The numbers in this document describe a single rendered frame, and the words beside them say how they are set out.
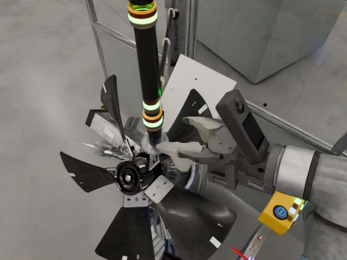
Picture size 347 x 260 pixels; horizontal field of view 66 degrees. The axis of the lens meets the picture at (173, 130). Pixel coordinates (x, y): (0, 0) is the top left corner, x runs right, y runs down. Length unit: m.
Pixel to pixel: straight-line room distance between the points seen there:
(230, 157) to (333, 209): 0.15
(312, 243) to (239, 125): 0.20
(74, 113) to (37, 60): 1.06
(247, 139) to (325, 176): 0.11
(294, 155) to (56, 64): 3.28
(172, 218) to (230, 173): 0.47
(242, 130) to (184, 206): 0.54
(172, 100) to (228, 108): 0.73
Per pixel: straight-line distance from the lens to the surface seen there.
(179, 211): 0.90
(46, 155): 2.64
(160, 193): 0.92
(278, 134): 1.47
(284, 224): 1.07
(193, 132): 0.78
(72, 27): 4.12
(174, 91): 1.10
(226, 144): 0.45
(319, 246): 0.45
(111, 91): 0.95
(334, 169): 0.42
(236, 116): 0.40
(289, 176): 0.42
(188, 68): 1.08
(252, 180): 0.47
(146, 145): 0.67
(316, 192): 0.42
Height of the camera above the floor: 2.02
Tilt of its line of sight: 53 degrees down
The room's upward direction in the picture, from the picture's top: straight up
